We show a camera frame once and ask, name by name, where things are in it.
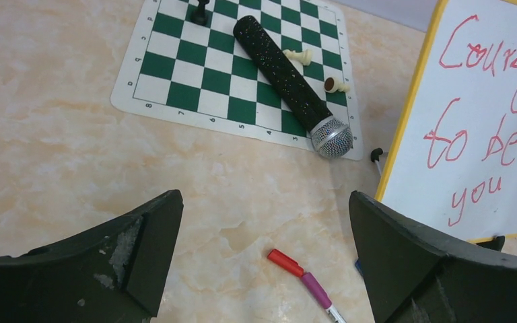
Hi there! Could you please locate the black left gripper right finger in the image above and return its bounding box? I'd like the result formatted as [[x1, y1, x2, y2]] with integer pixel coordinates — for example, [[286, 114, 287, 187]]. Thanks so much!
[[349, 191, 517, 322]]

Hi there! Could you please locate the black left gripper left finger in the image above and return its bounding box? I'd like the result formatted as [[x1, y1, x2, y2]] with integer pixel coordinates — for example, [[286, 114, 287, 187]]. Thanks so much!
[[0, 190, 184, 322]]

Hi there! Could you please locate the yellow framed whiteboard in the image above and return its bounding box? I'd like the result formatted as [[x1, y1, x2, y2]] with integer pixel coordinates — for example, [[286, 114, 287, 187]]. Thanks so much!
[[376, 1, 517, 241]]

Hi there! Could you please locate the red marker cap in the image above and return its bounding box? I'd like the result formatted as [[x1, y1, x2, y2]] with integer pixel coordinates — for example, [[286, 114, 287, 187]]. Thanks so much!
[[267, 248, 305, 278]]

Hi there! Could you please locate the blue capped marker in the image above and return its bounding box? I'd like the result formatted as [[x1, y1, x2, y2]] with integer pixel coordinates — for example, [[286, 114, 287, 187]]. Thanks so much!
[[354, 258, 363, 277]]

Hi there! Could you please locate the purple capped marker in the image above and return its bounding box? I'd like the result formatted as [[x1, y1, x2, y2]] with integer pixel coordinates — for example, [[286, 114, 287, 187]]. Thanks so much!
[[300, 272, 347, 323]]

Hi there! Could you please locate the black glitter microphone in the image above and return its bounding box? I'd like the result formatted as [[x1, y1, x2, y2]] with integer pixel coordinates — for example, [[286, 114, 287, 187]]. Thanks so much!
[[233, 15, 353, 159]]

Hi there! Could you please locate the cream chess pawn piece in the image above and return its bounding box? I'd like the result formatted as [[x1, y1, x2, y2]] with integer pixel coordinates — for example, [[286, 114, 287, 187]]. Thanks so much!
[[324, 77, 350, 93]]

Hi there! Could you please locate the green white chess mat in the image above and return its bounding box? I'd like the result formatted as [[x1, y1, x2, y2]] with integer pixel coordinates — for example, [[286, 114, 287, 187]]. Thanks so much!
[[110, 0, 364, 160]]

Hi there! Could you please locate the cream chess queen piece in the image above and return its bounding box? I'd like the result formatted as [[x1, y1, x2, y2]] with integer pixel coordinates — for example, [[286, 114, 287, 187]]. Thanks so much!
[[283, 49, 313, 66]]

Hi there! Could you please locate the black chess piece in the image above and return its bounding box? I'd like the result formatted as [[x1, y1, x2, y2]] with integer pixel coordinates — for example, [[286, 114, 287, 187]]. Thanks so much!
[[190, 0, 210, 26]]

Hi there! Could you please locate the whiteboard wire stand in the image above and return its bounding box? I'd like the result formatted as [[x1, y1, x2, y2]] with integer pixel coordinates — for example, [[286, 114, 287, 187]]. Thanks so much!
[[370, 148, 384, 176]]

